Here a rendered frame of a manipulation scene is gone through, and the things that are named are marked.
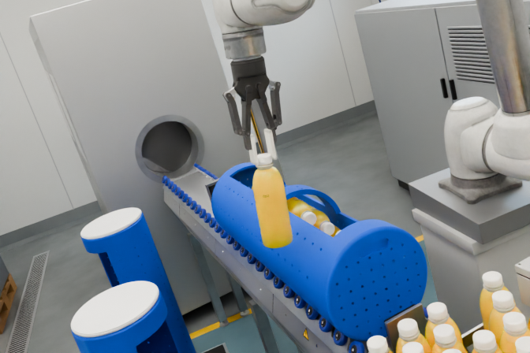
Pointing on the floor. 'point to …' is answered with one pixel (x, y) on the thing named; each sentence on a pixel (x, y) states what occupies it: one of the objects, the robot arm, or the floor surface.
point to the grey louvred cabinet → (425, 70)
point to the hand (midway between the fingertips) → (261, 146)
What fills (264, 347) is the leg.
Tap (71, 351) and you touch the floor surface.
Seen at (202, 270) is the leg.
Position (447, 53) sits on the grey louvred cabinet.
